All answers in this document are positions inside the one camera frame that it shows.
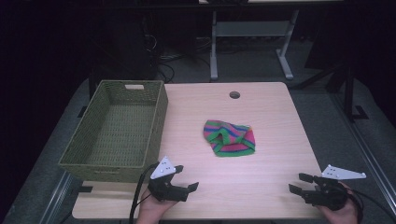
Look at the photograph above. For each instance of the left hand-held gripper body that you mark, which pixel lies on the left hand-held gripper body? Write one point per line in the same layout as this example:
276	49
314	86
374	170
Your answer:
165	189

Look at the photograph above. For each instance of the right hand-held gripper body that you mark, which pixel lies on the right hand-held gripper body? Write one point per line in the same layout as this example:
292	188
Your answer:
328	194

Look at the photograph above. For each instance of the striped knit hat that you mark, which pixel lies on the striped knit hat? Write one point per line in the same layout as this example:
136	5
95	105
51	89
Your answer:
232	140

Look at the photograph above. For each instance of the green woven basket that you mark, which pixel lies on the green woven basket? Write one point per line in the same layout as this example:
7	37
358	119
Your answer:
124	133

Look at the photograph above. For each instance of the person's left hand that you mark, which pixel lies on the person's left hand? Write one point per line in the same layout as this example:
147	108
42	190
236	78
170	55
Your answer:
151	210

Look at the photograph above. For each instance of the person's right hand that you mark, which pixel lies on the person's right hand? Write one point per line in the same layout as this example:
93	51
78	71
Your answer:
342	216

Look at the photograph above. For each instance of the black metal stand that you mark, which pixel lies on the black metal stand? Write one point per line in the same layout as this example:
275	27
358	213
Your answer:
349	90

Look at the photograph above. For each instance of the dark computer tower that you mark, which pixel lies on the dark computer tower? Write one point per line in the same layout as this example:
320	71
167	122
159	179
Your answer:
124	46

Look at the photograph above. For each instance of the aluminium floor rail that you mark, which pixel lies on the aluminium floor rail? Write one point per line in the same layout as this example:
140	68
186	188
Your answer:
57	199
367	152

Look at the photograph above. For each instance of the grey metal desk frame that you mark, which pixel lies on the grey metal desk frame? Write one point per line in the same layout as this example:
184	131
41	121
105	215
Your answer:
252	28

